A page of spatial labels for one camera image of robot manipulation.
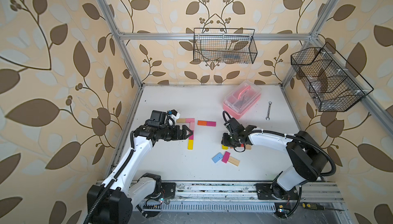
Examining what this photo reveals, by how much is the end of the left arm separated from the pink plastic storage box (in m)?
0.37

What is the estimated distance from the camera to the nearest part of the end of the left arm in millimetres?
561

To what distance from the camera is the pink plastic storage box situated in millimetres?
982
